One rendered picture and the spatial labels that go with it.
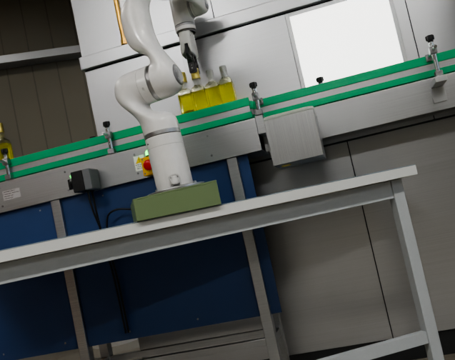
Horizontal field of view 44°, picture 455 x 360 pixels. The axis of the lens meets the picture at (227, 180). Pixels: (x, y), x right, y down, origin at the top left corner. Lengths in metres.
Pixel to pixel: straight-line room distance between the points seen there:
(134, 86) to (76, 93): 3.12
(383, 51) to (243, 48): 0.57
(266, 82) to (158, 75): 0.71
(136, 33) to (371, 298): 1.37
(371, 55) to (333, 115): 0.35
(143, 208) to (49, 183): 0.74
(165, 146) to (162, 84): 0.20
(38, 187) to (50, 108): 2.59
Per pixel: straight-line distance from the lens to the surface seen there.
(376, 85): 2.21
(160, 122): 1.80
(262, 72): 2.42
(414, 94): 2.19
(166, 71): 1.82
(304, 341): 2.44
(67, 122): 4.91
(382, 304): 2.40
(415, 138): 2.39
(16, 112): 4.97
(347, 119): 2.17
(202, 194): 1.72
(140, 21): 1.92
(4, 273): 1.79
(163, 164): 1.79
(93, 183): 2.21
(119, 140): 2.27
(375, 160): 2.37
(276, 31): 2.45
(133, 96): 1.86
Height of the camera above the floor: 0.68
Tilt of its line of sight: 4 degrees up
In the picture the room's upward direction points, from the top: 12 degrees counter-clockwise
